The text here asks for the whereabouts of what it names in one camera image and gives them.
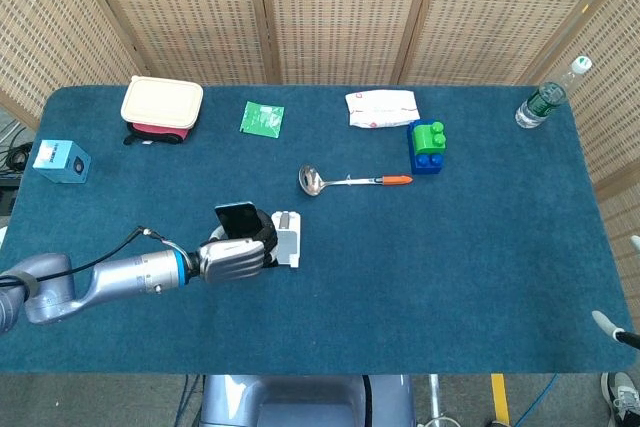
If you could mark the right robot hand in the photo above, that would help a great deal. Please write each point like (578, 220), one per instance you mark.
(612, 327)

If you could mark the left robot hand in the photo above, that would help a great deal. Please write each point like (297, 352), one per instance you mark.
(230, 262)

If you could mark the black smartphone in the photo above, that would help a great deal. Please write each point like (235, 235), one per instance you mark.
(237, 221)

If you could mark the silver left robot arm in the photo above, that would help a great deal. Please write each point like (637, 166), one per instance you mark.
(125, 277)

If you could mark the white phone stand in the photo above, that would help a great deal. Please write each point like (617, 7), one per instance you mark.
(288, 242)

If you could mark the grey white sneaker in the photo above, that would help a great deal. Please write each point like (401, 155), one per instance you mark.
(622, 397)

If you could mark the green foil sachet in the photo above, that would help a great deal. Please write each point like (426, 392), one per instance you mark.
(262, 118)

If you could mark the pink black pouch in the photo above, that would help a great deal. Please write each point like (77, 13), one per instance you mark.
(155, 134)

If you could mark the grey blue robot torso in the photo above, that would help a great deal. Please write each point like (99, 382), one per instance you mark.
(305, 402)

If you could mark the blue table mat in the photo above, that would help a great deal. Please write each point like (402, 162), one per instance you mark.
(400, 272)

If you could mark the beige lunch box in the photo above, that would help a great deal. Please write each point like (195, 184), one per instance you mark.
(161, 102)

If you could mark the light blue cube box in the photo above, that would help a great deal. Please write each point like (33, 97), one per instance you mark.
(60, 162)

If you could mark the blue green toy blocks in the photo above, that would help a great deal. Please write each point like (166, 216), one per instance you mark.
(425, 163)

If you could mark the green building block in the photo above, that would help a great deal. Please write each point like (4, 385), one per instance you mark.
(430, 138)

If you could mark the clear water bottle green label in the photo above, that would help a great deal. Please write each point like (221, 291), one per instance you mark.
(545, 99)

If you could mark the bamboo folding screen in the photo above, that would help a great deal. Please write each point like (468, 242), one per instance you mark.
(340, 12)

